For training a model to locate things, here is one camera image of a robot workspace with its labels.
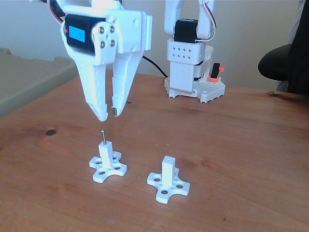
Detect white red servo cable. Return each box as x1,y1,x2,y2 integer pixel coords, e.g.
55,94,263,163
198,0,217,42

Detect red white black servo wires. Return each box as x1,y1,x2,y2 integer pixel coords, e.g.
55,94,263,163
49,0,66,26

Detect black office chair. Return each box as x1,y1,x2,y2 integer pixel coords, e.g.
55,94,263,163
257,0,309,95

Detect black cable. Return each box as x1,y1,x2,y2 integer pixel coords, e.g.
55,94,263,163
141,55,170,79

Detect orange and black clamp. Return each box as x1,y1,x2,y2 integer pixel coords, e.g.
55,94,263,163
208,62,225,83

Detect beige plastic storage bin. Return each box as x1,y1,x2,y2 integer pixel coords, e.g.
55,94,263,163
0,47,79,119

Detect white cross-base post stand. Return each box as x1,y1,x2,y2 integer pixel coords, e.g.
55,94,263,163
88,141,128,184
146,156,191,203

